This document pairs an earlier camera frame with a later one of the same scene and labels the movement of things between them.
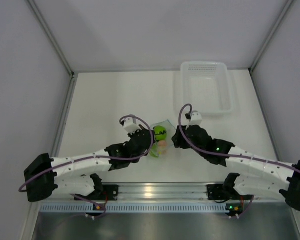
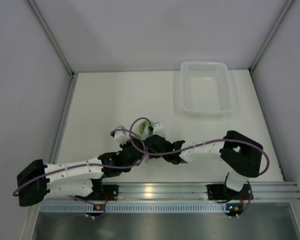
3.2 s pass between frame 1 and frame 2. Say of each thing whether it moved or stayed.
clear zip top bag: moved
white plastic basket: stayed
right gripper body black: moved
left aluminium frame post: stayed
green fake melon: moved
